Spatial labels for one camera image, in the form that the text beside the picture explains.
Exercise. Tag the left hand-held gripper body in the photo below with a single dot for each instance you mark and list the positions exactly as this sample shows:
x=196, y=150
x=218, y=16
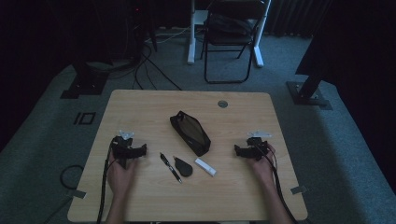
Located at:
x=126, y=151

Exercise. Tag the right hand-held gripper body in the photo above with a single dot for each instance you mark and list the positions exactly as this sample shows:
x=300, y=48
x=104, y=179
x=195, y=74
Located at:
x=256, y=149

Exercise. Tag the black pen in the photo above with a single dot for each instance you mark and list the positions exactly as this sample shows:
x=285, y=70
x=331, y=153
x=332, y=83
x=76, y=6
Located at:
x=170, y=168

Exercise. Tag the white eraser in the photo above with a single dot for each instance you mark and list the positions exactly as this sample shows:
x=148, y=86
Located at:
x=205, y=166

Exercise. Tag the black oval correction tape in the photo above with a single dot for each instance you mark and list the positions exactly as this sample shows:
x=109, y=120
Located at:
x=183, y=168

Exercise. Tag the black pencil case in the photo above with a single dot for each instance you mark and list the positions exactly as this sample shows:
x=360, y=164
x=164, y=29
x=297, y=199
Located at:
x=190, y=133

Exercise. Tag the person's right hand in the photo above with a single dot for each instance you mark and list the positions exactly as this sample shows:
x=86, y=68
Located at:
x=264, y=171

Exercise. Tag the person's left hand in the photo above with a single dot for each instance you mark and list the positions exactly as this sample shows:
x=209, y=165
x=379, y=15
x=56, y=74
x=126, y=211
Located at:
x=120, y=182

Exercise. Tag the grey table grommet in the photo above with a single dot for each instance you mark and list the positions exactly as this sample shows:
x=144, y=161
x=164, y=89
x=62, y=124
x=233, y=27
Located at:
x=222, y=104

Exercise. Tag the grey tape piece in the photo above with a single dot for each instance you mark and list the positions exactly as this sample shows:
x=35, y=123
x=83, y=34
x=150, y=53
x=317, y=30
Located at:
x=77, y=194
x=299, y=189

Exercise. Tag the black stand with base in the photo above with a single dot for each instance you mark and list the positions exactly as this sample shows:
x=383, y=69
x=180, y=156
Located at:
x=85, y=84
x=308, y=93

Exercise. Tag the white desk leg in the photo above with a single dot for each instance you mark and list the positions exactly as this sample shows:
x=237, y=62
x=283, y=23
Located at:
x=259, y=46
x=191, y=37

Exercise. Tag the black folding chair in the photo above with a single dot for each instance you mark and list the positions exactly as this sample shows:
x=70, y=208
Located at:
x=227, y=43

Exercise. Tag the dark bag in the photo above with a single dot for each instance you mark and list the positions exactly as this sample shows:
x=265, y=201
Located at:
x=229, y=25

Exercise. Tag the dark curtain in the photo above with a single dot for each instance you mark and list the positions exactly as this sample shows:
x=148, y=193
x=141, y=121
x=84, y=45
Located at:
x=295, y=17

